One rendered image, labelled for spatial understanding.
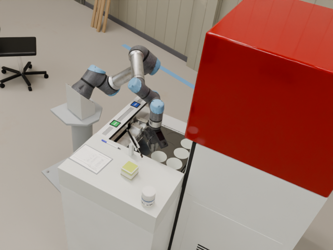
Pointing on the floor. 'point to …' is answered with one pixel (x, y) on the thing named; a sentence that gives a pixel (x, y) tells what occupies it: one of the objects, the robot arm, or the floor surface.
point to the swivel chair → (31, 49)
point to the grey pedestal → (69, 116)
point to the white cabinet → (109, 226)
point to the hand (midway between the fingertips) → (153, 151)
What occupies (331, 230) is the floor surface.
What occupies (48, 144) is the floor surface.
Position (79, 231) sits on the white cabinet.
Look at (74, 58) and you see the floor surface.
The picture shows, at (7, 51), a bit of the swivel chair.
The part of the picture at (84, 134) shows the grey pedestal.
